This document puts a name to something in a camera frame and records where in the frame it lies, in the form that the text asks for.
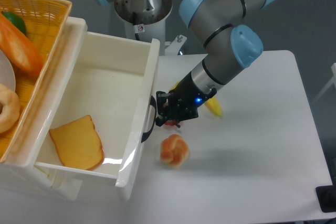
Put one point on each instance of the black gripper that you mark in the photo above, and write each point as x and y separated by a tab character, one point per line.
183	101

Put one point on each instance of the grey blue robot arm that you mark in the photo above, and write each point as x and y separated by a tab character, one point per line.
217	24

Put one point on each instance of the white drawer cabinet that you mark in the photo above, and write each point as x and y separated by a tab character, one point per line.
31	162

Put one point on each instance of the red bell pepper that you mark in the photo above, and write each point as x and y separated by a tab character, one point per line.
171	123

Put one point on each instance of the knotted bread roll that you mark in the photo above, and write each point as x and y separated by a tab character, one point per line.
174	151

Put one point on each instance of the yellow banana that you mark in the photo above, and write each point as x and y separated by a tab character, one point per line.
213	106

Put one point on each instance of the toast bread slice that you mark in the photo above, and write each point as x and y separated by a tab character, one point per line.
78	144

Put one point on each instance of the yellow woven basket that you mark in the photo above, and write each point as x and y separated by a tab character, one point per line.
45	20

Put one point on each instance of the beige bagel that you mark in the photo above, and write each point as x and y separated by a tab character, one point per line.
10	108

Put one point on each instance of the white plate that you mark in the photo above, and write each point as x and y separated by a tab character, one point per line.
7	73

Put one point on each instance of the orange baguette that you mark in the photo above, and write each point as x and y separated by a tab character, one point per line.
19	49

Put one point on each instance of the green pepper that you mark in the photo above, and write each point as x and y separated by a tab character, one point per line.
17	21

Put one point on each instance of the black device at edge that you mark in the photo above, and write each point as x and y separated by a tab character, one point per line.
326	198

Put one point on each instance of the white chair frame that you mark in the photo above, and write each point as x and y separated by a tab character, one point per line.
330	84

